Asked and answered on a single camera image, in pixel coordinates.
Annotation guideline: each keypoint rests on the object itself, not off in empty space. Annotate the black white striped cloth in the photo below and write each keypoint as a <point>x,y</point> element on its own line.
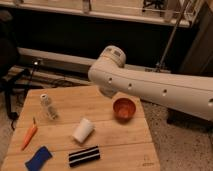
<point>84,156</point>

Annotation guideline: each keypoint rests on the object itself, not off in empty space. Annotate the metal pole stand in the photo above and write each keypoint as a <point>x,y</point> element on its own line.
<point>160,64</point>

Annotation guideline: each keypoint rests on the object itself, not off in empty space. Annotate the orange toy carrot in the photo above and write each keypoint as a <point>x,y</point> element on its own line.
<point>30,133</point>

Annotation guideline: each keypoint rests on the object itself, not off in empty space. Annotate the white ceramic cup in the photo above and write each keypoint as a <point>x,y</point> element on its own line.
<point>83,130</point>

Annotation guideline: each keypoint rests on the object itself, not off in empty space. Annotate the black office chair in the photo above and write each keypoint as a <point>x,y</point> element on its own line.
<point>9,57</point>

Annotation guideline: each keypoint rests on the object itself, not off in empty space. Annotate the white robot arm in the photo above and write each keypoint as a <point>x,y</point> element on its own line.
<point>188,94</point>

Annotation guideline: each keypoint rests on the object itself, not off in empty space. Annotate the orange bowl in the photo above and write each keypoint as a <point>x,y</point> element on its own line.
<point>124,109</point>

